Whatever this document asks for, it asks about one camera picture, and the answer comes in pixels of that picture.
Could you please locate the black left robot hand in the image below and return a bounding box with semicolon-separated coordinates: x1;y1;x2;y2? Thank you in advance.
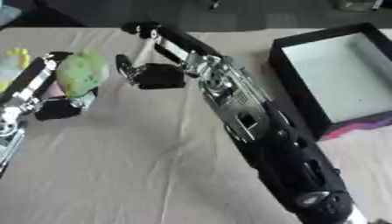
0;51;100;123

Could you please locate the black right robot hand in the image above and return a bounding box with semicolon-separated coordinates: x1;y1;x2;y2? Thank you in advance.
115;21;224;90

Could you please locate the green soft toy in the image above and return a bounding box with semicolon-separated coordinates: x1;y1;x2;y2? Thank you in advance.
55;50;110;99

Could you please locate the black box with white inside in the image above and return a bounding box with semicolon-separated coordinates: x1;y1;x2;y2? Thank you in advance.
268;22;392;142

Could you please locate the yellow toy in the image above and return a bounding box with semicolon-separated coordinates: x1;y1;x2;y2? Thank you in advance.
4;47;32;70

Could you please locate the pink and purple object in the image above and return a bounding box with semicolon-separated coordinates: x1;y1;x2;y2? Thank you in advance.
323;116;392;141

